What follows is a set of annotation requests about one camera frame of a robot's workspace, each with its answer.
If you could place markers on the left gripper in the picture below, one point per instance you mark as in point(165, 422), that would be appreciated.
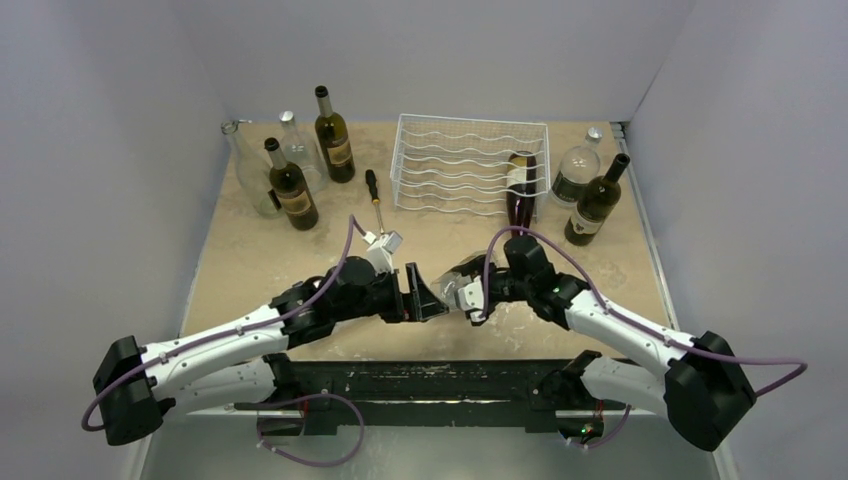
point(426, 304)

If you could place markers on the small dark bottle gold cap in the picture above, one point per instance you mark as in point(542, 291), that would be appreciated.
point(447, 285)

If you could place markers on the red bottle gold foil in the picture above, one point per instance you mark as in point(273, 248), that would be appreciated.
point(521, 184)

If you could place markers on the dark green bottle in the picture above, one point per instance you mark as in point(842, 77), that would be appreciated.
point(600, 197)

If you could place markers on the white wire wine rack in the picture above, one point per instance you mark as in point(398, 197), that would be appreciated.
point(459, 165)

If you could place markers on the dark bottle silver collar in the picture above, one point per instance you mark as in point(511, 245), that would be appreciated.
point(289, 189)

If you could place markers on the dark labelled wine bottle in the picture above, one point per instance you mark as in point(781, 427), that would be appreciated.
point(332, 134)

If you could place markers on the clear bottle silver cap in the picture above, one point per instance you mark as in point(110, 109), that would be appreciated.
point(301, 149)

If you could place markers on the tall clear bottle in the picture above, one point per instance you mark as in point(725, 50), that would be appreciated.
point(251, 170)

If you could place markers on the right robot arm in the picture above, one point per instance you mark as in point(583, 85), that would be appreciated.
point(696, 383)

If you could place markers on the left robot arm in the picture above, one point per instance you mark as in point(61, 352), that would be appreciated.
point(135, 385)

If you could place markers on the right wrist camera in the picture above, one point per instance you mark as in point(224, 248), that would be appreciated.
point(469, 296)

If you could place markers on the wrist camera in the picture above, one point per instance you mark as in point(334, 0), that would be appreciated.
point(469, 296)
point(381, 249)

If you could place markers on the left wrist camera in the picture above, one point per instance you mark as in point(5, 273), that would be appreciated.
point(381, 249)

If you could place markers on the black handled screwdriver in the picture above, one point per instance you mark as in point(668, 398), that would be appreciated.
point(372, 185)

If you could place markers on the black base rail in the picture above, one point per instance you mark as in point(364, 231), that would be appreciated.
point(538, 396)

